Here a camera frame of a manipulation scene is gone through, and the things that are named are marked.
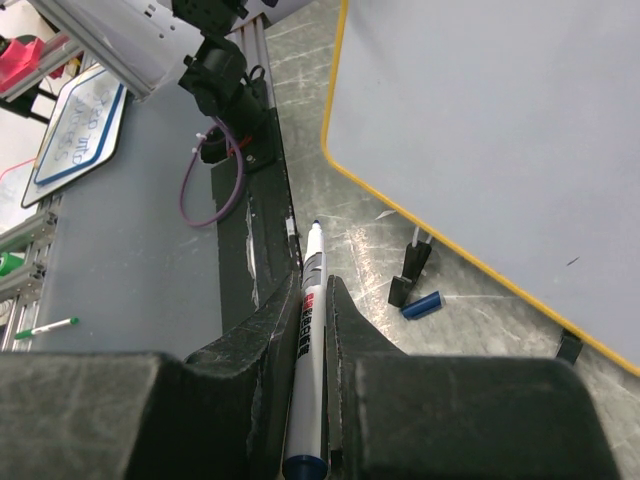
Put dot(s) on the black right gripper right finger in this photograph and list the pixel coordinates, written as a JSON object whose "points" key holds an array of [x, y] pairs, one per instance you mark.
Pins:
{"points": [[398, 416]]}

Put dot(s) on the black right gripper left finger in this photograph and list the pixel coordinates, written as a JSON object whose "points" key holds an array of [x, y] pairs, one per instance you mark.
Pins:
{"points": [[219, 414]]}

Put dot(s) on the white blue whiteboard marker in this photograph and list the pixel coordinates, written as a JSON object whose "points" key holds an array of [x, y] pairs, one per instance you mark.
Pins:
{"points": [[305, 450]]}

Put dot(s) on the blue marker cap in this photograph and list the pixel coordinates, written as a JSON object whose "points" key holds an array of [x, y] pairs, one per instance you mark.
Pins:
{"points": [[424, 306]]}

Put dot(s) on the yellow framed whiteboard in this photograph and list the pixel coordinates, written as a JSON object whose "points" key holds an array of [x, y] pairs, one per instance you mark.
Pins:
{"points": [[510, 131]]}

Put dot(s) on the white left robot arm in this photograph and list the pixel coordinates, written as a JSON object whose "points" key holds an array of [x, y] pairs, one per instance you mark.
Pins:
{"points": [[215, 50]]}

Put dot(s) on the black whiteboard clip foot left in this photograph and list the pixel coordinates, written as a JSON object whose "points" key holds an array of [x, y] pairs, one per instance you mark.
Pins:
{"points": [[415, 259]]}

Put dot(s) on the black whiteboard clip foot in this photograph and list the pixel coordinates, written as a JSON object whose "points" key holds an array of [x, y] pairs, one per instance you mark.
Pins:
{"points": [[415, 259], [570, 347]]}

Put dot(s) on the black whiteboard clip foot right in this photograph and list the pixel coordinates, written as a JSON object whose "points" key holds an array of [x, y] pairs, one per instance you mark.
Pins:
{"points": [[570, 347]]}

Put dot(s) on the blue framed small whiteboard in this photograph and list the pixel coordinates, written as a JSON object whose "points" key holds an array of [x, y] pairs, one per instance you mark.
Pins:
{"points": [[82, 135]]}

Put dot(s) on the green capped pen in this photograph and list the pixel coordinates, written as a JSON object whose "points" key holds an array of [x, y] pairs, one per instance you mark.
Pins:
{"points": [[25, 334]]}

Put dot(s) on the pink plastic part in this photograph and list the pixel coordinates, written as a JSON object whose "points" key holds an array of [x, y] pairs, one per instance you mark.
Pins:
{"points": [[18, 60]]}

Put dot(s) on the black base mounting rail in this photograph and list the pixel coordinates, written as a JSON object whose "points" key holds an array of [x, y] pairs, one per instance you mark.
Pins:
{"points": [[257, 249]]}

